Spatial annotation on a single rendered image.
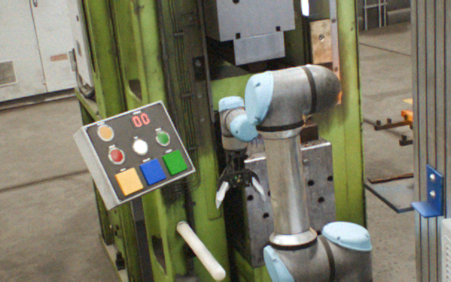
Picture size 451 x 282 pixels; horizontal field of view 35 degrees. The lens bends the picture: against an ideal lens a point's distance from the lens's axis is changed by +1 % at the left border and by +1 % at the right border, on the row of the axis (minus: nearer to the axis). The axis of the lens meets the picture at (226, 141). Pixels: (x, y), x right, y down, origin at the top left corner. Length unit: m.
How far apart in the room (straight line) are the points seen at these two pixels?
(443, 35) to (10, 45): 6.61
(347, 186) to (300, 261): 1.47
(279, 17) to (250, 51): 0.17
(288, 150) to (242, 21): 1.04
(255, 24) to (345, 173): 0.85
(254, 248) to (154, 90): 0.73
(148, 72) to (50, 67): 5.18
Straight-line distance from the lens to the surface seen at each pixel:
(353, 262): 1.80
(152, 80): 2.72
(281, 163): 1.69
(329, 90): 1.68
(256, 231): 2.82
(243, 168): 2.18
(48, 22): 7.79
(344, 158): 3.13
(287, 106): 1.65
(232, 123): 2.03
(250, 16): 2.65
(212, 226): 2.97
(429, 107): 1.53
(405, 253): 3.95
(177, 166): 2.49
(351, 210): 3.24
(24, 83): 7.85
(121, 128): 2.44
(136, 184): 2.39
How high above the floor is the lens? 1.85
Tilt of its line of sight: 19 degrees down
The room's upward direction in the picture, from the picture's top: 6 degrees counter-clockwise
